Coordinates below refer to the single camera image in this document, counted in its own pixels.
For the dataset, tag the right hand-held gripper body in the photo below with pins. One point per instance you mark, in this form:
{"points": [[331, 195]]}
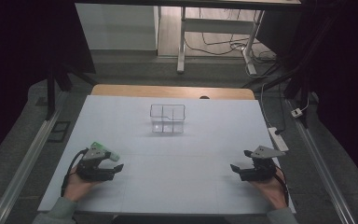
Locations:
{"points": [[262, 169]]}

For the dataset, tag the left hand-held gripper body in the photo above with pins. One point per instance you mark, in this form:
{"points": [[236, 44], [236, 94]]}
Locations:
{"points": [[90, 171]]}

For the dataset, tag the green capped white marker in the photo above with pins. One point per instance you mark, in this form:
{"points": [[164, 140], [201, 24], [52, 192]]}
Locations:
{"points": [[98, 145]]}

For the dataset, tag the clear plastic divided organizer box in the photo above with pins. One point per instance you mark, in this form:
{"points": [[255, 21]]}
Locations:
{"points": [[167, 119]]}

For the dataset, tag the person's left hand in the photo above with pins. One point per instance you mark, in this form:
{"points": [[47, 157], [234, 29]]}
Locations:
{"points": [[77, 188]]}

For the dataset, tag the person's right hand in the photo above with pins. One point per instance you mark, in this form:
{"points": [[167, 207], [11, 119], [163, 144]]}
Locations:
{"points": [[270, 191]]}

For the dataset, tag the white power strip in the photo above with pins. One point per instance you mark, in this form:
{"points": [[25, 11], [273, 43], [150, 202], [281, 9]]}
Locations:
{"points": [[278, 139]]}

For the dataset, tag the white table mat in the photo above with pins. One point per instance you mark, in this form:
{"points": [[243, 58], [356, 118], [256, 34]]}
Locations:
{"points": [[167, 174]]}

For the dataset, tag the small white adapter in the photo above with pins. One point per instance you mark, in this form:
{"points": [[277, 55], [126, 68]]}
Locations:
{"points": [[296, 112]]}

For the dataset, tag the black round table grommet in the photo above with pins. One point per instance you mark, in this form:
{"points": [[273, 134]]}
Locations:
{"points": [[204, 97]]}

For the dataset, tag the black metal stand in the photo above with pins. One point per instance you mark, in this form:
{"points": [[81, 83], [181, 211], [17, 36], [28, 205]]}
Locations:
{"points": [[304, 62], [51, 93]]}

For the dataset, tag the dark curtain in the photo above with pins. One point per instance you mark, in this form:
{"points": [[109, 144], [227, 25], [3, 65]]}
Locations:
{"points": [[348, 77], [12, 62]]}

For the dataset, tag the white framed desk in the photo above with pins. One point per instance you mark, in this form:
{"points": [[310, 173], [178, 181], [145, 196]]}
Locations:
{"points": [[217, 26]]}

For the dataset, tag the black rectangular floor frame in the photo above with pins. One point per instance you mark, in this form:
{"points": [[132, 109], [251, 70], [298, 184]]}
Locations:
{"points": [[51, 132]]}

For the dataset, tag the aluminium rail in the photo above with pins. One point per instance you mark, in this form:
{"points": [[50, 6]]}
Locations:
{"points": [[320, 168], [28, 161]]}

